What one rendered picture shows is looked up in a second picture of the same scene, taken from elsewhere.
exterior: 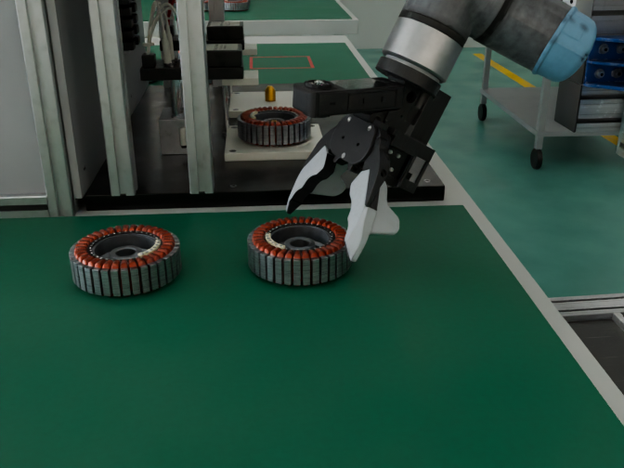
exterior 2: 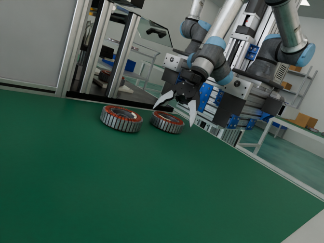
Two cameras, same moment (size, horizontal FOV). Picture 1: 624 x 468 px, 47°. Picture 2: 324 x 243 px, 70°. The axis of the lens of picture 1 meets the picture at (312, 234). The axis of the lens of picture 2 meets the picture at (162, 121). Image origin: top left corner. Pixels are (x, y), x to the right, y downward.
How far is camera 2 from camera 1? 0.56 m
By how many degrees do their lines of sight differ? 40
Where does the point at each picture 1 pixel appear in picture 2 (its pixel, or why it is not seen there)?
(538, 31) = (227, 71)
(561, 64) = (227, 81)
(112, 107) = (92, 57)
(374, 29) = not seen: hidden behind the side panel
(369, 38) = not seen: hidden behind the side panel
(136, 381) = (173, 161)
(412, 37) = (207, 64)
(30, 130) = (58, 57)
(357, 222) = (194, 115)
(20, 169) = (47, 73)
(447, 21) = (214, 62)
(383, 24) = not seen: hidden behind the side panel
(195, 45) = (129, 44)
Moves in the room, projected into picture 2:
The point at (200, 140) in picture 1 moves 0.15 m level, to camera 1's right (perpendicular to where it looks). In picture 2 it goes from (116, 78) to (152, 87)
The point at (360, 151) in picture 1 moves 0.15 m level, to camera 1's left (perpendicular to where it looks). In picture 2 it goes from (191, 94) to (156, 85)
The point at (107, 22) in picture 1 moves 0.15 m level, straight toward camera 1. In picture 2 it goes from (104, 25) to (139, 37)
